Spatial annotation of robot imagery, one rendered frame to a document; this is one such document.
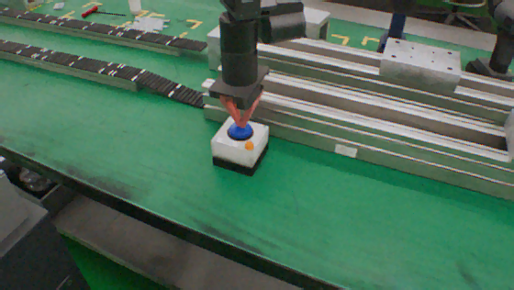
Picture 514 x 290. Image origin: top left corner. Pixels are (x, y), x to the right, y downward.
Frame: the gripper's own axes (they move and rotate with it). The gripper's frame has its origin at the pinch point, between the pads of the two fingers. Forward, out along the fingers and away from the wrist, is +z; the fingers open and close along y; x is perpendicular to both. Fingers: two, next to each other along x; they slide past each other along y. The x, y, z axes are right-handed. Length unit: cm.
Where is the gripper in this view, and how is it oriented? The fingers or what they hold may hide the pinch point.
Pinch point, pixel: (240, 122)
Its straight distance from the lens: 67.8
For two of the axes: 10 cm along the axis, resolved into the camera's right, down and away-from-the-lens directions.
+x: -9.2, -2.5, 3.0
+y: 3.9, -6.0, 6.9
